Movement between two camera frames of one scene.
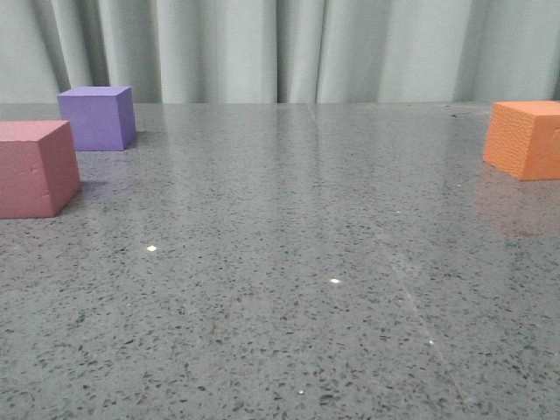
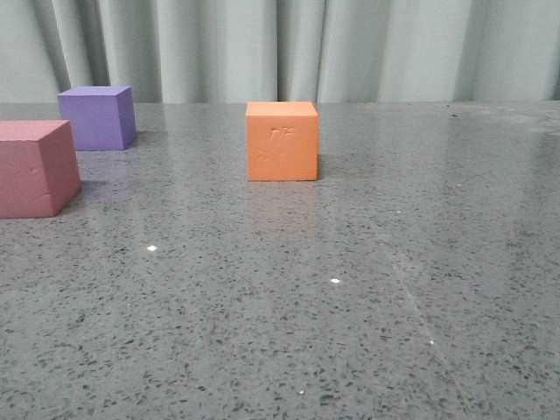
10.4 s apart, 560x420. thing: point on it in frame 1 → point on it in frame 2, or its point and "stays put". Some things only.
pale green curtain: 283,52 stays put
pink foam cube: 39,169 stays put
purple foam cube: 101,117 stays put
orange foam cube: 523,139 → 282,141
